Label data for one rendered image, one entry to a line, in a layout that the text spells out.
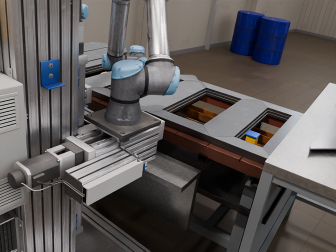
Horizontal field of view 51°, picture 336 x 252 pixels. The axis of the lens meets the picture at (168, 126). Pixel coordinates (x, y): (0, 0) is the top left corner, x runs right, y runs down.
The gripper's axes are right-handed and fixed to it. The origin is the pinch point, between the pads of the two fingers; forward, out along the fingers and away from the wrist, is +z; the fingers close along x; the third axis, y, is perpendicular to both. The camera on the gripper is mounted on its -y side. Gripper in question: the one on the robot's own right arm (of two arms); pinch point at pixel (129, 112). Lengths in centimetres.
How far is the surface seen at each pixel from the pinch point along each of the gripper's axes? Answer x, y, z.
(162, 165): -28.0, -5.7, 18.9
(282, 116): -64, 73, 3
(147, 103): 1.0, 18.1, 0.5
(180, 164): -34.6, 1.9, 18.9
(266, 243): -83, 34, 67
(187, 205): -43, 1, 40
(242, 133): -55, 30, 3
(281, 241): -89, 67, 87
